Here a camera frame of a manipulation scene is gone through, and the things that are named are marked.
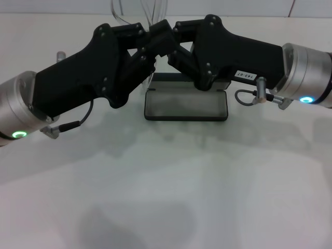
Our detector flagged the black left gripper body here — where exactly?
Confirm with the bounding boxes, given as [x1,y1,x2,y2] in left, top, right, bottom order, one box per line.
[30,23,131,119]

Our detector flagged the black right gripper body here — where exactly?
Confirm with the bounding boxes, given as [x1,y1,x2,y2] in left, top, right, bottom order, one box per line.
[192,13,286,92]

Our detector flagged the clear white glasses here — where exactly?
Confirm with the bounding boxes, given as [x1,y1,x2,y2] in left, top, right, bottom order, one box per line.
[110,0,167,88]

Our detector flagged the black glasses case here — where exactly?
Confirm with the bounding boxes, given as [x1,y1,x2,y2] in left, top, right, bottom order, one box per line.
[144,72,231,122]

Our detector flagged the right gripper cable with plugs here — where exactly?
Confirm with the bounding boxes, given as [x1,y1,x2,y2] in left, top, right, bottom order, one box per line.
[234,77,292,110]

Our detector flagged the gripper cable with plugs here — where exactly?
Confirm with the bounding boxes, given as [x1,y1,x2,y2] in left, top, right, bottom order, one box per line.
[40,51,94,140]
[234,77,292,110]

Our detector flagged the left gripper cable with plugs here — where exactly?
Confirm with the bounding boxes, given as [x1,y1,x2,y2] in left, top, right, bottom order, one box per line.
[40,51,94,140]

